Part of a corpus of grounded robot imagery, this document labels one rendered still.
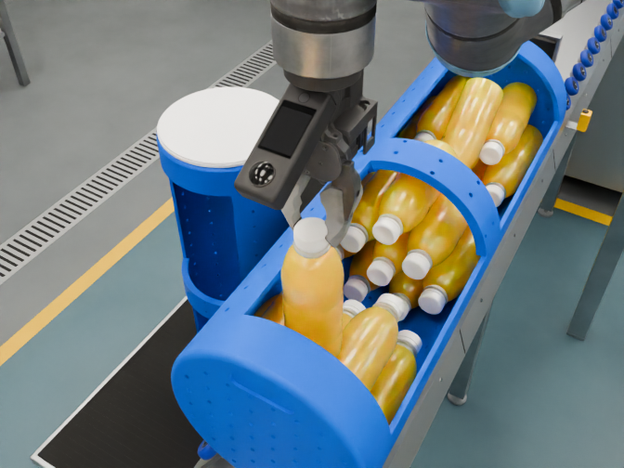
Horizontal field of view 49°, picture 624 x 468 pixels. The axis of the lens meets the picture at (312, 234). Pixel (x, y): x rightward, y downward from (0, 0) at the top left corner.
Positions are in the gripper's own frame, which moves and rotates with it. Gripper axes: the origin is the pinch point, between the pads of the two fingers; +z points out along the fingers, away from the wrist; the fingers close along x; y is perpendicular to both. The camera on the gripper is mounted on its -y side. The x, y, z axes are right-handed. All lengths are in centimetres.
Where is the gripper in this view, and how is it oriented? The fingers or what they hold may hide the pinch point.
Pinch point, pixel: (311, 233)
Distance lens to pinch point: 74.5
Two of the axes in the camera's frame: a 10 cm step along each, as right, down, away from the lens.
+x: -8.7, -3.3, 3.6
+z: 0.0, 7.3, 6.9
